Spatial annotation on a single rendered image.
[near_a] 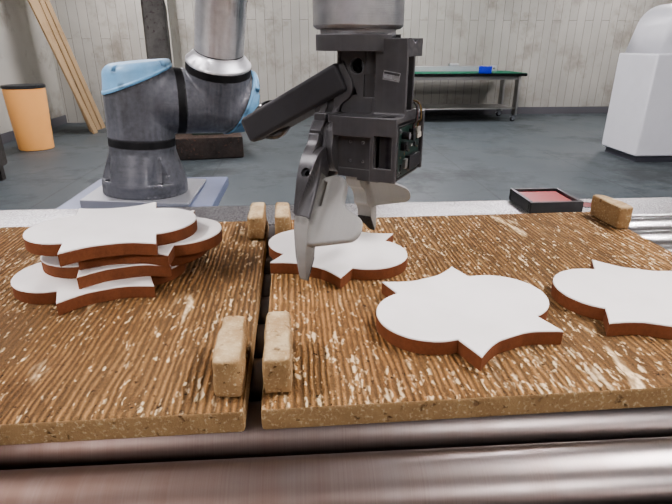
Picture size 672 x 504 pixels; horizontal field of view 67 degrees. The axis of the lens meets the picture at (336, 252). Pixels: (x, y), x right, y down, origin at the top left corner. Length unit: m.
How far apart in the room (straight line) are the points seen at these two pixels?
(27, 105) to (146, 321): 6.42
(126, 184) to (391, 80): 0.63
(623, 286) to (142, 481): 0.38
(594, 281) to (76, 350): 0.41
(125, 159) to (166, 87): 0.14
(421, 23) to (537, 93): 2.40
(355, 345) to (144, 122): 0.67
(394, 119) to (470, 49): 9.05
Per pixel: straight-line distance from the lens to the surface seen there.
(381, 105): 0.43
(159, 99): 0.95
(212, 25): 0.93
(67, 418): 0.34
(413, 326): 0.37
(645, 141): 6.17
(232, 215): 0.72
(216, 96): 0.95
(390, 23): 0.43
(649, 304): 0.46
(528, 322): 0.40
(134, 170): 0.96
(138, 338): 0.40
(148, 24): 6.04
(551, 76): 10.02
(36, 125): 6.85
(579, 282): 0.48
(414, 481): 0.30
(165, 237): 0.47
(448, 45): 9.35
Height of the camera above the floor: 1.13
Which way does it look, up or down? 22 degrees down
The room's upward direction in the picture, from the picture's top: straight up
